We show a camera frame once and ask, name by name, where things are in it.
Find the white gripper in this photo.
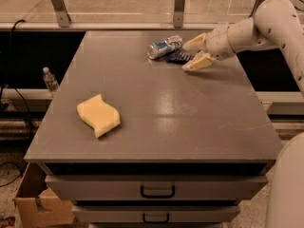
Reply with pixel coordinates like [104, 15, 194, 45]
[182, 25, 236, 71]

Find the dark blue rxbar wrapper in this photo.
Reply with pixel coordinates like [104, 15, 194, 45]
[165, 50, 193, 65]

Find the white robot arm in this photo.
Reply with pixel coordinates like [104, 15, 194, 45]
[182, 0, 304, 228]

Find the silver blue redbull can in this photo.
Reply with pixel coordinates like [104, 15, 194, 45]
[147, 35, 182, 60]

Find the yellow wavy sponge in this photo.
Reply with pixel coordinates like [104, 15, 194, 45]
[77, 94, 121, 138]

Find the clear plastic water bottle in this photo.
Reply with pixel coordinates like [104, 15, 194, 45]
[43, 67, 59, 92]

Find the grey lower drawer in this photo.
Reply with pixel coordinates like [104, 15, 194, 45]
[72, 206, 240, 224]

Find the grey drawer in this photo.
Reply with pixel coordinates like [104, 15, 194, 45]
[46, 175, 268, 201]
[72, 206, 240, 224]

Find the grey upper drawer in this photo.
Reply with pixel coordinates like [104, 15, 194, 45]
[46, 175, 268, 201]

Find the brown cardboard box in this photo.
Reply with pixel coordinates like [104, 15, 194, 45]
[14, 163, 75, 228]

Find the middle metal bracket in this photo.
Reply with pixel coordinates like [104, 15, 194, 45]
[173, 0, 185, 29]

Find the black upper drawer handle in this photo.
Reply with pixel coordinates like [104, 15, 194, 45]
[140, 185, 176, 199]

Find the black drawer handle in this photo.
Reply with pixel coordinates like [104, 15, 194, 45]
[142, 214, 170, 224]
[140, 185, 176, 199]

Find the left metal bracket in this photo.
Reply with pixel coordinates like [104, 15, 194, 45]
[50, 0, 71, 28]

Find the black lower drawer handle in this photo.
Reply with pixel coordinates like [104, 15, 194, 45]
[142, 214, 170, 224]

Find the black cable on left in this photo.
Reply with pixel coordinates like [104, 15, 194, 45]
[0, 18, 36, 135]

